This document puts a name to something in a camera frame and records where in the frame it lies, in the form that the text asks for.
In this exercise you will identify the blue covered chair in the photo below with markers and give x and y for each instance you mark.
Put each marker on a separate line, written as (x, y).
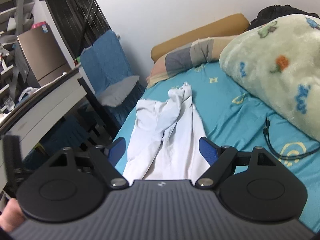
(105, 60)

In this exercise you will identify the white desk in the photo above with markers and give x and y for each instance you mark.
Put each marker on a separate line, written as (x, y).
(50, 110)

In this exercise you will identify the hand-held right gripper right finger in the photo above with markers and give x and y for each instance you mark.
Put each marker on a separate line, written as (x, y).
(207, 150)

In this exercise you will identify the clear drinking glass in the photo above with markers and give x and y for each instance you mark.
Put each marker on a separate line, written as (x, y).
(9, 104)

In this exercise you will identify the white shelf unit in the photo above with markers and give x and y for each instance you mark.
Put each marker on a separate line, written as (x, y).
(15, 7)

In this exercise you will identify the striped pillow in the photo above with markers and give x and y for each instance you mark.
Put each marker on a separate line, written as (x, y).
(180, 57)

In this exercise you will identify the bronze refrigerator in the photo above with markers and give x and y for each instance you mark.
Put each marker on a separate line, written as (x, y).
(42, 55)

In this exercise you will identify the black bag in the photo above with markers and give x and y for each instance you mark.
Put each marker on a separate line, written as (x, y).
(270, 12)

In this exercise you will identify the tan bolster pillow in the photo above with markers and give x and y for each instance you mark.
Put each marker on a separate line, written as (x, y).
(200, 32)

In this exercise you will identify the grey cushion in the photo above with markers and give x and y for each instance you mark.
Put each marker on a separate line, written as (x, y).
(120, 90)

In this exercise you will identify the teal printed bed sheet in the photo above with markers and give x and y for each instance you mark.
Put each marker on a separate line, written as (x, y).
(225, 110)

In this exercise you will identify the white pants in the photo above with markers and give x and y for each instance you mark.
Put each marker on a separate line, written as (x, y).
(175, 130)

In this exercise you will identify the white plastic bag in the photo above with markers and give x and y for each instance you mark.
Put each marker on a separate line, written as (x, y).
(28, 92)

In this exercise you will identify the dark barred window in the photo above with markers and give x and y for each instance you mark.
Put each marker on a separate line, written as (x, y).
(75, 10)

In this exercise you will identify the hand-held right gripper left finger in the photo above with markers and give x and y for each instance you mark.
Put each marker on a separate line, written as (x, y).
(117, 147)

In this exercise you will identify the person's left hand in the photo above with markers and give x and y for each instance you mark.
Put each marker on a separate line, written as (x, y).
(10, 216)

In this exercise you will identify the green printed fleece blanket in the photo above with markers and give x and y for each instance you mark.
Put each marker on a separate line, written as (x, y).
(275, 80)

